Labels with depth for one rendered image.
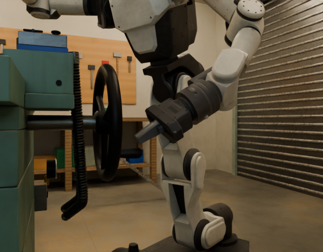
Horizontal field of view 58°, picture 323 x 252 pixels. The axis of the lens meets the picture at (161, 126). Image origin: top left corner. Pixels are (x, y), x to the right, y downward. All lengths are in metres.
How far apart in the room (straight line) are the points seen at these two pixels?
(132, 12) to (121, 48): 3.21
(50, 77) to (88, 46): 3.58
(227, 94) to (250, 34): 0.21
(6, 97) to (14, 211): 0.20
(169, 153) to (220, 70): 0.65
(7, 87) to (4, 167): 0.15
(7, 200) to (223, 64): 0.52
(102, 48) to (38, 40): 3.59
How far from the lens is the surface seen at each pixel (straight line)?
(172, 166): 1.28
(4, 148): 0.52
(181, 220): 1.41
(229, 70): 0.70
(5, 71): 0.43
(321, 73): 3.48
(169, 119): 0.63
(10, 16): 4.27
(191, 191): 1.27
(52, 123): 0.71
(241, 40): 0.84
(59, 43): 0.69
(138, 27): 1.14
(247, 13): 0.88
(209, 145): 4.87
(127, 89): 4.26
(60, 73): 0.66
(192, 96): 0.66
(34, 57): 0.67
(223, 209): 1.64
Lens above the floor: 0.82
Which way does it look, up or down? 1 degrees down
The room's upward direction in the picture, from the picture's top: straight up
